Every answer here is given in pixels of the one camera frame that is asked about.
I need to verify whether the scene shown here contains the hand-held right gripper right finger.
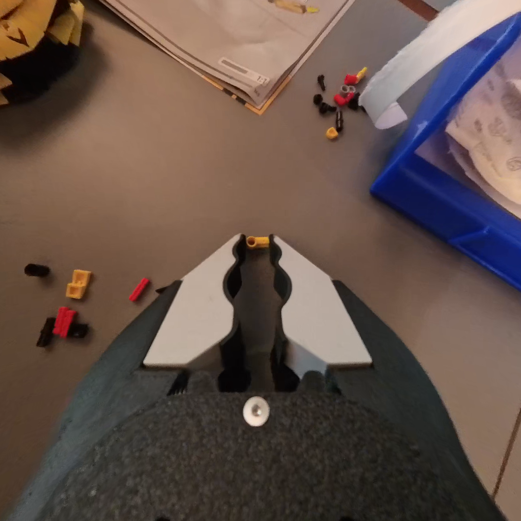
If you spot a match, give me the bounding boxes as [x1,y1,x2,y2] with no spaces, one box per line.
[269,234,373,380]

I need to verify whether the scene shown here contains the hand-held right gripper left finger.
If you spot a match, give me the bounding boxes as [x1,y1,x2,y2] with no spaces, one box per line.
[142,233,247,368]

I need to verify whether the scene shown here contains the yellow brick toy car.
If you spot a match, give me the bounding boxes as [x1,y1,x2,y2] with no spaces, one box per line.
[0,0,87,107]

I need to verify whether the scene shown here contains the grey desk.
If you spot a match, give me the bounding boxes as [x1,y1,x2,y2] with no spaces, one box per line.
[0,0,521,513]

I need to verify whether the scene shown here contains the yellow and black loose bricks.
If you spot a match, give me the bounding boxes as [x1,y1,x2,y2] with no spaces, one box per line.
[23,263,152,349]

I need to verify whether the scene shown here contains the blue plastic bin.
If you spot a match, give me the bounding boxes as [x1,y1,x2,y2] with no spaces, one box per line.
[369,11,521,292]

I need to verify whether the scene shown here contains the cluster of tiny pin pieces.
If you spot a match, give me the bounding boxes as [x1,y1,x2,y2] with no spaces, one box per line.
[312,66,370,141]

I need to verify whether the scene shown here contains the patterned white paper bag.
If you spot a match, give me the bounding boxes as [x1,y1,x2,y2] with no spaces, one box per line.
[357,0,521,221]

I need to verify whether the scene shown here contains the open instruction booklet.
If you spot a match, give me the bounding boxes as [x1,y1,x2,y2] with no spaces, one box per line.
[97,0,355,116]

